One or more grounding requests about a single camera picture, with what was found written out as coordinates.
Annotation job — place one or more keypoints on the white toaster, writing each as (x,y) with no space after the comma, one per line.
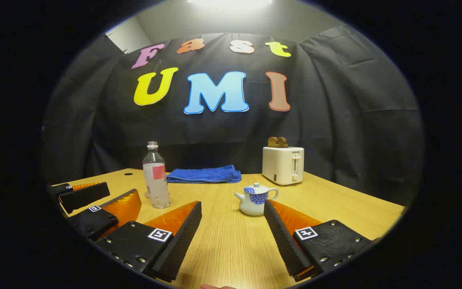
(281,166)

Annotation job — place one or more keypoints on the clear plastic water bottle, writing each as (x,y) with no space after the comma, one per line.
(157,188)

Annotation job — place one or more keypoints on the folded blue towel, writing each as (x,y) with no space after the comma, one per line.
(203,175)

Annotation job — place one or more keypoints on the ceiling light panel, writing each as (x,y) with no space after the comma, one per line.
(231,3)

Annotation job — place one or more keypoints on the brown bread slice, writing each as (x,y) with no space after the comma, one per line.
(283,142)
(272,142)

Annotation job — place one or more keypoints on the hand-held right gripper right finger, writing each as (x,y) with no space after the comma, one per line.
(283,241)

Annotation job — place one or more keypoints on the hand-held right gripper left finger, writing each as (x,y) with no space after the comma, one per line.
(183,241)

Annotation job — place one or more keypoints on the white blue-flowered teacup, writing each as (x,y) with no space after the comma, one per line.
(251,206)

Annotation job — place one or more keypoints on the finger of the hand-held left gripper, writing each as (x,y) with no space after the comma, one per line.
(86,196)
(94,220)

